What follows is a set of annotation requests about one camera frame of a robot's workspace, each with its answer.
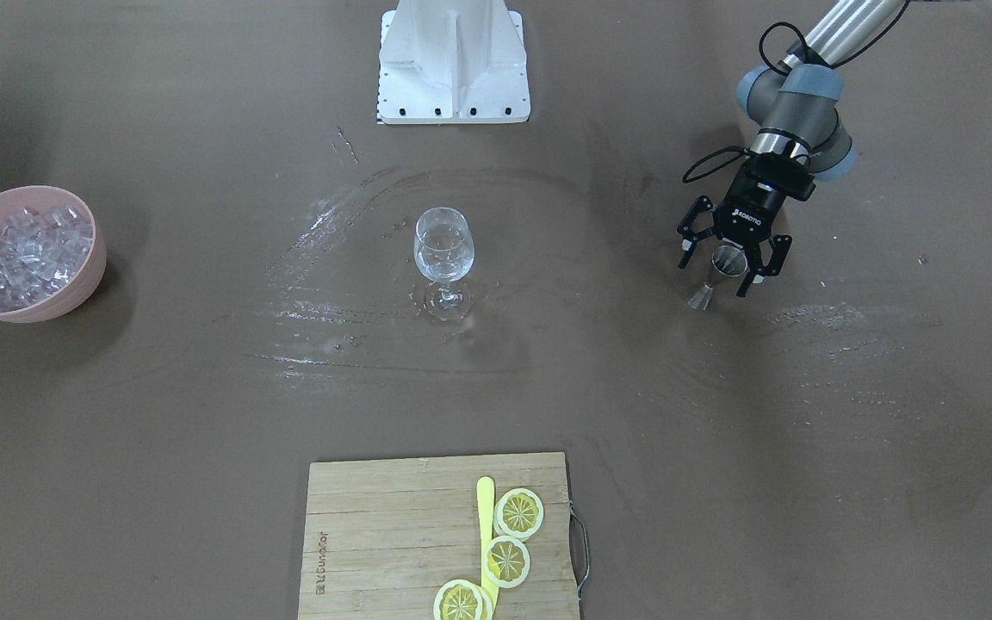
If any steel jigger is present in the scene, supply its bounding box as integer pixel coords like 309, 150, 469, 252
686, 244, 747, 311

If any pink bowl of ice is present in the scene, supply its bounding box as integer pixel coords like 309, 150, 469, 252
0, 185, 108, 323

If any clear wine glass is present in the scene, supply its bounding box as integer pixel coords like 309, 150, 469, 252
413, 207, 475, 322

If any bamboo cutting board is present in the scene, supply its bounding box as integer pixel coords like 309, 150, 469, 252
298, 452, 582, 619

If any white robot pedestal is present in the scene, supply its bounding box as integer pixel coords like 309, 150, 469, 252
375, 1, 531, 125

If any lemon slice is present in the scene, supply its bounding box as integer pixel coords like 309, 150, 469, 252
493, 487, 546, 542
481, 535, 532, 589
431, 580, 492, 620

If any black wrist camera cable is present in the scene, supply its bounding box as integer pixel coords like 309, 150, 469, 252
683, 22, 811, 184

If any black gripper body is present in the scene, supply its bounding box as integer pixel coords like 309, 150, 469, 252
711, 152, 815, 259

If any lemon slice near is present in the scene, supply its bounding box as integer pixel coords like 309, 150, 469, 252
431, 580, 492, 620

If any lemon slice middle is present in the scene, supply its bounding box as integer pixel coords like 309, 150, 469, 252
481, 535, 532, 589

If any lemon slice far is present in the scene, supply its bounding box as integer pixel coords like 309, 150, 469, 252
493, 487, 546, 542

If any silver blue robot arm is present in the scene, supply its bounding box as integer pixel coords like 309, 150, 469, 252
678, 1, 908, 310

